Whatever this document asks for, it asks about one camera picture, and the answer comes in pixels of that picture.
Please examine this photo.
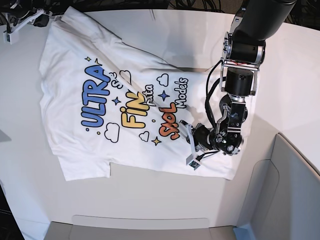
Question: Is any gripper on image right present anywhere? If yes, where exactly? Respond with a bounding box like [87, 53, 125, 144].
[179, 120, 219, 159]

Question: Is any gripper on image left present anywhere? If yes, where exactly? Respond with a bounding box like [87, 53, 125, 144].
[7, 6, 62, 34]

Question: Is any white printed t-shirt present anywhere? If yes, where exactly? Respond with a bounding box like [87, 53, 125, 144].
[39, 7, 241, 181]

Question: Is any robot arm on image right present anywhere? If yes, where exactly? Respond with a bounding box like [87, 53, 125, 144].
[181, 0, 296, 167]

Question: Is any grey side panel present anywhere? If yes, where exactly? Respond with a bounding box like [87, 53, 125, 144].
[233, 134, 320, 240]

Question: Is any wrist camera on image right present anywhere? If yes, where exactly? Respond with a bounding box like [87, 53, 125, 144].
[186, 154, 203, 170]

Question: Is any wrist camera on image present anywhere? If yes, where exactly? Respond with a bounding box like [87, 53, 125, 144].
[186, 154, 203, 170]
[3, 31, 20, 45]

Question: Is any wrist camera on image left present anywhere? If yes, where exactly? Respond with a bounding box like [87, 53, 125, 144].
[3, 31, 20, 45]

